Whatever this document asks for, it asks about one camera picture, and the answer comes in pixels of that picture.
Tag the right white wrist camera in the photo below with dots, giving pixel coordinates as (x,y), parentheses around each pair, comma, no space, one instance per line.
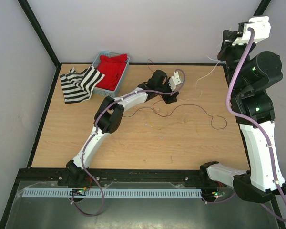
(258,26)

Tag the grey slotted cable duct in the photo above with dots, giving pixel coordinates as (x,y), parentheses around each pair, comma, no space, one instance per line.
(114,193)

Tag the black aluminium frame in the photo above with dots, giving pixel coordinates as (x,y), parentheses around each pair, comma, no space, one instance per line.
(189,178)

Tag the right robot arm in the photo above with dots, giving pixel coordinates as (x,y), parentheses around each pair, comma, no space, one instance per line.
(255,116)

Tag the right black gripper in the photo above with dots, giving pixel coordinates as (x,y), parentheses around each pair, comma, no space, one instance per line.
(229,37)

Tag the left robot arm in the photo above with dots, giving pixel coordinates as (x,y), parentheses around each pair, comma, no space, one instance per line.
(109,115)

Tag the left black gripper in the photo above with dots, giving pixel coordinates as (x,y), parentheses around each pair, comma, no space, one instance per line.
(168,99)

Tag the right circuit board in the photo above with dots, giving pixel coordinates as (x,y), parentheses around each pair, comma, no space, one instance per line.
(217,194)

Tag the red cloth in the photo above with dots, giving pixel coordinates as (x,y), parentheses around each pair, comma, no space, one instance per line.
(112,68)

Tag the left circuit board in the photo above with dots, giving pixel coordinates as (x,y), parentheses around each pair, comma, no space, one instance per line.
(78,191)

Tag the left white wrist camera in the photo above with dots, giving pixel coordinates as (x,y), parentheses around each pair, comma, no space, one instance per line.
(175,81)

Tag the circuit board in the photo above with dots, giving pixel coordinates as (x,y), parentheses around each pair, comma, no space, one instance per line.
(217,194)
(78,191)

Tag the black white striped cloth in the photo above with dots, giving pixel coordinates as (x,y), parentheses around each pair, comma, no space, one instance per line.
(78,86)

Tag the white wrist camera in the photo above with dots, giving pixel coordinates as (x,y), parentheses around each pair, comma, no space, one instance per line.
(175,81)
(258,26)

